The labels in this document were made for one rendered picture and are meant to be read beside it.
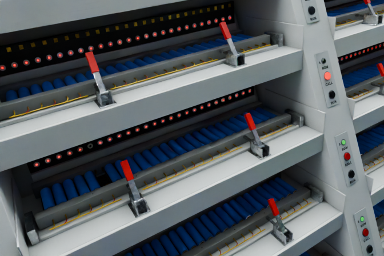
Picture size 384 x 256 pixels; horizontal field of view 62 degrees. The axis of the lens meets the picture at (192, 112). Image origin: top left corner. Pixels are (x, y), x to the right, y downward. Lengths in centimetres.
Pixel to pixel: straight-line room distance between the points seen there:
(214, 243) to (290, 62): 41
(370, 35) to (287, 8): 25
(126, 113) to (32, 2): 21
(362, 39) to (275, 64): 28
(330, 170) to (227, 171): 27
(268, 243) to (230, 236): 8
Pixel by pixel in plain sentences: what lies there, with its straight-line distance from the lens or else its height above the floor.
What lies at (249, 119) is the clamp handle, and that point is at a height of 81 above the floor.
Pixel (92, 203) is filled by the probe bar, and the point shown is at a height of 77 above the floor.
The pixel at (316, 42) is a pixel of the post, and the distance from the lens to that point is 77.
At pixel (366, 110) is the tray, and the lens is 88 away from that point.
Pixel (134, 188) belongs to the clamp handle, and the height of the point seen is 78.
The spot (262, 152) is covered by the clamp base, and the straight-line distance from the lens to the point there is 65.
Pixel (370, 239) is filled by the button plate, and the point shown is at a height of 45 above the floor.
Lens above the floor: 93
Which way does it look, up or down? 6 degrees down
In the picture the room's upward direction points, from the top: 16 degrees counter-clockwise
